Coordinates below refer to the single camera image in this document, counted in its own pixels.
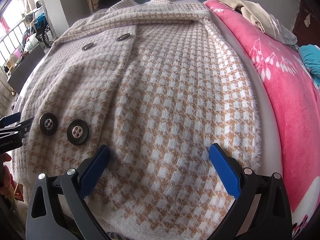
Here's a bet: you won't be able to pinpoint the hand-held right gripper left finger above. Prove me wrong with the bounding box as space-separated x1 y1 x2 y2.
26 144 112 240

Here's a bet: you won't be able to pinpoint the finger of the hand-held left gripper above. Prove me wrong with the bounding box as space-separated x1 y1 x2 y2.
0 116 35 140
0 112 21 127

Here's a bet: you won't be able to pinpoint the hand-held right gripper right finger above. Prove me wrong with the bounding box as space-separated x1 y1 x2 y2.
209 143 293 240

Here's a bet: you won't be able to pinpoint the beige houndstooth knit coat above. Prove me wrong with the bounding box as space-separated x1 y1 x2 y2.
5 0 263 240

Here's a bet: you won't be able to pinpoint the beige clothes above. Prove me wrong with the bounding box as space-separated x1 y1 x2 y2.
217 0 283 40

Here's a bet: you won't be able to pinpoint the dark grey cabinet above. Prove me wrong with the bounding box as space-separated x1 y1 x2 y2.
7 45 47 94

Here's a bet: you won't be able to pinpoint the metal balcony railing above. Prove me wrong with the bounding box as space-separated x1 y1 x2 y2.
0 22 28 73

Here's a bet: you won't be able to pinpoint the wheelchair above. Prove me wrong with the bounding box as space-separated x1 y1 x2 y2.
32 17 54 48

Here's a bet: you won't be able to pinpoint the pink floral blanket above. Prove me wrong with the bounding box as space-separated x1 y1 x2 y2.
204 0 320 240

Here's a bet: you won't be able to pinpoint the blue cloth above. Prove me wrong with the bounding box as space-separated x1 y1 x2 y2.
299 44 320 80

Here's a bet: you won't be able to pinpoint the grey cloth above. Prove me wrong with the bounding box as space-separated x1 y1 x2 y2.
275 25 298 45

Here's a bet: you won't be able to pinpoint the black bag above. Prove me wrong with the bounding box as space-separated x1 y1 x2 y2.
97 0 125 9

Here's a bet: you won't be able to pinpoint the dark wooden door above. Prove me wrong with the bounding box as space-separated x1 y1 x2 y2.
292 0 320 48

